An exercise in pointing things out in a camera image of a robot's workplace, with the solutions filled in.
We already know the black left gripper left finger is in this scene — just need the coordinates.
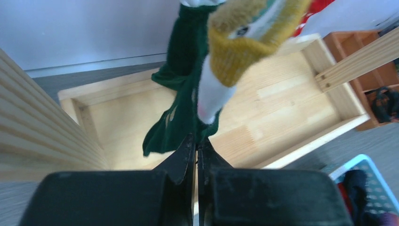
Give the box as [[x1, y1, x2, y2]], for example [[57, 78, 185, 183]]
[[155, 134, 196, 226]]

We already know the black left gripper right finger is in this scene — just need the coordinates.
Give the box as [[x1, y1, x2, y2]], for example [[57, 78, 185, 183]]
[[197, 138, 232, 226]]

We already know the green dotted sock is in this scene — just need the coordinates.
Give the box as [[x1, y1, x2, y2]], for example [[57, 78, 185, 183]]
[[142, 0, 311, 156], [152, 0, 227, 92]]

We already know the green dotted sock front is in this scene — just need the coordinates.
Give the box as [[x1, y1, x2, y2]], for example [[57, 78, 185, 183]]
[[142, 0, 311, 156]]

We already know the black white-striped sock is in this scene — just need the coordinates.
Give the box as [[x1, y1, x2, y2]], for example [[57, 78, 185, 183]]
[[343, 169, 378, 226]]

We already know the wooden hanger stand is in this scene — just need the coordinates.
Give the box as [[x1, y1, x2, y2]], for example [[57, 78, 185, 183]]
[[0, 26, 399, 182]]

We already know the light blue plastic basket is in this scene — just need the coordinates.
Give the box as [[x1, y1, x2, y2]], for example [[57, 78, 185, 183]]
[[321, 154, 399, 216]]

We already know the orange wooden compartment tray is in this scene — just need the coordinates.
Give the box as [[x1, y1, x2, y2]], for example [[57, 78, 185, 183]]
[[317, 28, 399, 131]]

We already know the rolled dark sock left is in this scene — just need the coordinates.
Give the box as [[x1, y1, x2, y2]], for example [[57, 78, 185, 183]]
[[369, 87, 399, 123]]

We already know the red snowflake sock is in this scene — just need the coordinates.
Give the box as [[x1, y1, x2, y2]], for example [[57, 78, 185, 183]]
[[292, 0, 334, 37]]

